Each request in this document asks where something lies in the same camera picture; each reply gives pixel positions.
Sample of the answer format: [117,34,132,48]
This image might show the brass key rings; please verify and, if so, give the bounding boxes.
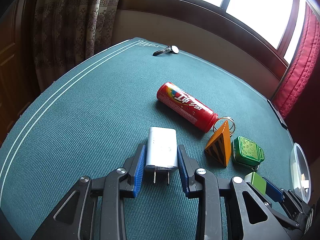
[213,116,236,134]

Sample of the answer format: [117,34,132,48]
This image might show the orange striped wedge block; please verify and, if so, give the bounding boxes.
[204,121,231,167]

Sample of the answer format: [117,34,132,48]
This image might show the green white cube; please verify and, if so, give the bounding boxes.
[244,172,266,195]

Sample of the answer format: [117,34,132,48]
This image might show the clear plastic bowl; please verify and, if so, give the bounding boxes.
[290,142,311,204]

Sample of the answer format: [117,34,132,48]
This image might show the white wall charger plug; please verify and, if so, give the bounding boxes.
[145,127,178,185]

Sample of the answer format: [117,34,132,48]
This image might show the brown wooden window frame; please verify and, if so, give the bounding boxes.
[117,0,311,74]

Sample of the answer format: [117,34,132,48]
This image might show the green jar-shaped tin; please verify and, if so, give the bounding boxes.
[232,136,265,172]

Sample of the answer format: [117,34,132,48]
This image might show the beige patterned curtain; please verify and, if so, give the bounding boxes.
[33,0,119,91]

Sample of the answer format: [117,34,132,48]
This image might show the black remote control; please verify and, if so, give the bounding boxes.
[267,99,288,130]

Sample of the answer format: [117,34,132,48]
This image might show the green table mat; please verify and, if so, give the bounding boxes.
[1,38,293,239]

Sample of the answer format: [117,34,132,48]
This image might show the red cylindrical can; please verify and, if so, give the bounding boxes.
[156,82,219,133]

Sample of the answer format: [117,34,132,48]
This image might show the red quilted curtain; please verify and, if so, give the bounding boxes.
[272,7,319,118]

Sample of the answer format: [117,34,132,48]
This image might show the black strap wristwatch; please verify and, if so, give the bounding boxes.
[153,45,179,56]

